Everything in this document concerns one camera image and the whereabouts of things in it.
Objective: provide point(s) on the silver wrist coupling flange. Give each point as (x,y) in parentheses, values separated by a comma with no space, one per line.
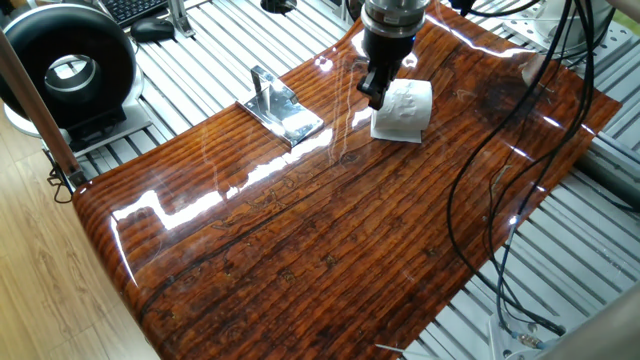
(395,17)

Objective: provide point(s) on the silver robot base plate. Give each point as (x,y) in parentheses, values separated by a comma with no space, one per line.
(502,340)

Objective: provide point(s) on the white toilet paper roll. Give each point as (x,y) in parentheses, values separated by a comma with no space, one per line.
(407,107)

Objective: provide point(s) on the brown wooden pole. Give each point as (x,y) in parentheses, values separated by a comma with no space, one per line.
(40,115)

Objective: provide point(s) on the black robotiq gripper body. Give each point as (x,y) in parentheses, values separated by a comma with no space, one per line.
(387,52)

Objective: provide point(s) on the silver perforated mounting plate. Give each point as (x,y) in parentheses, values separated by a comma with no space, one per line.
(615,42)

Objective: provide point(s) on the black computer keyboard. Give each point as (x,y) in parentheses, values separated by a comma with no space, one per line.
(132,10)

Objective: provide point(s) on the glossy wood pattern mat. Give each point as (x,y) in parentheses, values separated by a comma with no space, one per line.
(300,240)

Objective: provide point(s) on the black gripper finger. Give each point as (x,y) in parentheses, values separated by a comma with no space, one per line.
(377,90)

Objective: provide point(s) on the chrome toilet paper holder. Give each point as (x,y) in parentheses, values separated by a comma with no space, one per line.
(285,117)

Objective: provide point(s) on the white cylindrical object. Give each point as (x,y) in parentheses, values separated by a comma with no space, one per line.
(560,25)

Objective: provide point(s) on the black computer mouse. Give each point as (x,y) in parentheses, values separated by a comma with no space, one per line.
(152,30)

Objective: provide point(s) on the aluminium upright bracket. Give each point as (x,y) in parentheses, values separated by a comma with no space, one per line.
(179,17)

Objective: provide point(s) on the black round disc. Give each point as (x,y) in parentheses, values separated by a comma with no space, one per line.
(277,5)

